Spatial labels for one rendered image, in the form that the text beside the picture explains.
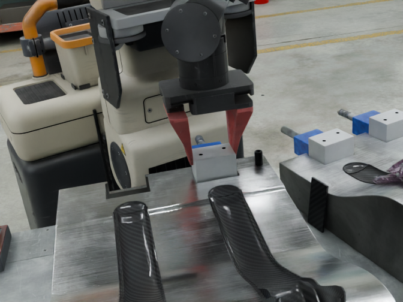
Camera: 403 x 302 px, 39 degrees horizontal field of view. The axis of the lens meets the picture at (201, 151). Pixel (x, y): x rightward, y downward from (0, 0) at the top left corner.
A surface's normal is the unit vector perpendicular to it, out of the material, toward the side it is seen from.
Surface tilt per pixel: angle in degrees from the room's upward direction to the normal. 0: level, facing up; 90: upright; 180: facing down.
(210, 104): 89
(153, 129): 8
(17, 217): 0
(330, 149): 90
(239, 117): 110
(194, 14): 89
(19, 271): 0
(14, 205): 0
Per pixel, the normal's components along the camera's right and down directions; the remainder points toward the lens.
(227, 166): 0.18, 0.39
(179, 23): -0.06, 0.42
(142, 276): -0.12, -0.89
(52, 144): 0.46, 0.34
